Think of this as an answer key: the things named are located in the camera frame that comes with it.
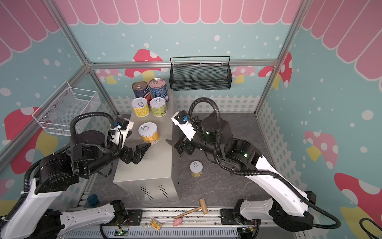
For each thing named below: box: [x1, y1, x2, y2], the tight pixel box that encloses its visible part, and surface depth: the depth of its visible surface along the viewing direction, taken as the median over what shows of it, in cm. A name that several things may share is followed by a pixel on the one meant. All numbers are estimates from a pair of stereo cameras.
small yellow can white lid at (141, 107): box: [131, 97, 150, 118], surface depth 71 cm
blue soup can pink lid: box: [148, 77, 170, 104], surface depth 73 cm
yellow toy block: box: [148, 218, 163, 232], surface depth 73 cm
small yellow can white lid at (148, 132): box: [138, 121, 160, 145], surface depth 61 cm
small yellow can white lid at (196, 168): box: [189, 160, 203, 178], surface depth 87 cm
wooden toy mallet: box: [173, 198, 209, 220], surface depth 78 cm
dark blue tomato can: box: [131, 80, 152, 105], surface depth 72 cm
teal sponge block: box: [87, 193, 99, 208], surface depth 80 cm
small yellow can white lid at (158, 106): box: [149, 97, 168, 118], surface depth 71 cm
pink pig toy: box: [173, 217, 183, 227], surface depth 73 cm
